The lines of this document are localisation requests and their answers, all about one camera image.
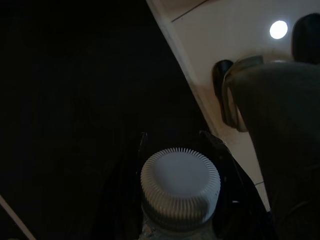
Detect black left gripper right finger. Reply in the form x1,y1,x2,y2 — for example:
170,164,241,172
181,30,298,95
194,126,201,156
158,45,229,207
198,129,273,240

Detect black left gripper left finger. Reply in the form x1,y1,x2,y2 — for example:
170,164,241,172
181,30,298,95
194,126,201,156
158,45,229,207
119,131,150,240

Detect white capped clear bottle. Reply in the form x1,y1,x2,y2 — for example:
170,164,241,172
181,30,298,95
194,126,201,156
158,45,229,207
138,146,223,240

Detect black floor mat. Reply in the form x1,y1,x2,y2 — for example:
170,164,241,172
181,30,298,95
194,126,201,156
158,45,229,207
0,0,213,240

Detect person in olive trousers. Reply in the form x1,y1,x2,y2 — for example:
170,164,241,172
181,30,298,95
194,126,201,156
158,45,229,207
211,12,320,240

